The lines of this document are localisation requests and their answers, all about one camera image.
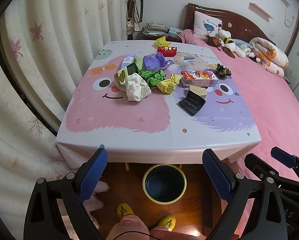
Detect beige small carton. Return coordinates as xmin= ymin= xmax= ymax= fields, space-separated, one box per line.
xmin=189 ymin=85 xmax=207 ymax=99

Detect black gold wrapper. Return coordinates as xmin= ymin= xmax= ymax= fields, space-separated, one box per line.
xmin=215 ymin=63 xmax=232 ymax=80

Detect red strawberry juice carton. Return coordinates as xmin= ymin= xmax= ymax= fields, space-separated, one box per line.
xmin=181 ymin=70 xmax=218 ymax=87

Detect yellow paper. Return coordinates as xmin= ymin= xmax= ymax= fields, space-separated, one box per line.
xmin=156 ymin=74 xmax=182 ymax=94

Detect clear plastic bottle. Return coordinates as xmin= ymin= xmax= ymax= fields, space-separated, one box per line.
xmin=173 ymin=52 xmax=203 ymax=68

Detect green paper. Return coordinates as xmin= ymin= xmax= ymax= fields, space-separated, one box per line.
xmin=137 ymin=69 xmax=166 ymax=87

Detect white paper ball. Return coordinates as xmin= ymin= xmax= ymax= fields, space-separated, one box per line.
xmin=125 ymin=73 xmax=151 ymax=102

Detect red envelope packet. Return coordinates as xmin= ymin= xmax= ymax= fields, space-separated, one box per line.
xmin=158 ymin=46 xmax=177 ymax=57

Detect purple plastic bag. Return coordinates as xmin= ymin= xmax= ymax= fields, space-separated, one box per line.
xmin=143 ymin=52 xmax=174 ymax=72

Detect green yellow small box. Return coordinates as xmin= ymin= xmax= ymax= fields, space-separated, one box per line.
xmin=117 ymin=62 xmax=139 ymax=85

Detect yellow snack wrapper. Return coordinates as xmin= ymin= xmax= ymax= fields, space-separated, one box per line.
xmin=153 ymin=36 xmax=171 ymax=49

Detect light green wipes pack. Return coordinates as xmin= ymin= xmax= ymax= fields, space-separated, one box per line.
xmin=135 ymin=56 xmax=145 ymax=70

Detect lavender white carton box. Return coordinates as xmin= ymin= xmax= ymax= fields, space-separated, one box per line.
xmin=121 ymin=53 xmax=136 ymax=69

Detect yellow rimmed trash bin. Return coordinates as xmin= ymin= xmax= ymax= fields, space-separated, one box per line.
xmin=142 ymin=164 xmax=187 ymax=205

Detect pink bed sheet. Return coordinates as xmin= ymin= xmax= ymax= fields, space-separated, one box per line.
xmin=177 ymin=29 xmax=299 ymax=230

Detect left yellow slipper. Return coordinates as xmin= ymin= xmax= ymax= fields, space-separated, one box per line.
xmin=116 ymin=202 xmax=134 ymax=219

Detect yellow slipper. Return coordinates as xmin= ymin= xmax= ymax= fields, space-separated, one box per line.
xmin=116 ymin=202 xmax=134 ymax=219
xmin=157 ymin=214 xmax=176 ymax=231

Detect pink pajama legs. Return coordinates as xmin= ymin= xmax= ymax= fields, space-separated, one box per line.
xmin=106 ymin=215 xmax=199 ymax=239

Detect right yellow slipper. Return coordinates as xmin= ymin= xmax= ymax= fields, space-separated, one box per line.
xmin=157 ymin=214 xmax=176 ymax=231

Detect folded cartoon quilt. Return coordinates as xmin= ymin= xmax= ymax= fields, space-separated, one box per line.
xmin=249 ymin=37 xmax=289 ymax=77

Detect plush toy pile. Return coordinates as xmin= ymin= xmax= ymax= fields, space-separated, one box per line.
xmin=205 ymin=26 xmax=260 ymax=63

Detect dark wooden headboard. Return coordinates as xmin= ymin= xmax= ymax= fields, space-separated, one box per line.
xmin=184 ymin=3 xmax=275 ymax=45

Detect cartoon printed tablecloth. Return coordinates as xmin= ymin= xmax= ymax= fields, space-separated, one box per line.
xmin=56 ymin=40 xmax=261 ymax=168

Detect white cartoon pillow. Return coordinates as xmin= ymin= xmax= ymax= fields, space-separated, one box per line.
xmin=194 ymin=11 xmax=223 ymax=37

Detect cream floral curtain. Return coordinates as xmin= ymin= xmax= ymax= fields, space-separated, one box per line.
xmin=0 ymin=0 xmax=128 ymax=239

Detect stack of books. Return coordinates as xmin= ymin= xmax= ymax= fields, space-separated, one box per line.
xmin=142 ymin=22 xmax=183 ymax=38

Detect dark wooden nightstand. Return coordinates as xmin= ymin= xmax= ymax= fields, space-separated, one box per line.
xmin=141 ymin=33 xmax=183 ymax=43

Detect hanging bags on rack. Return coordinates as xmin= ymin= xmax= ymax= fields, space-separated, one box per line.
xmin=126 ymin=0 xmax=144 ymax=40

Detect pink wall shelf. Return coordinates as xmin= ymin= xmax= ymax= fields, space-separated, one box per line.
xmin=249 ymin=2 xmax=273 ymax=19

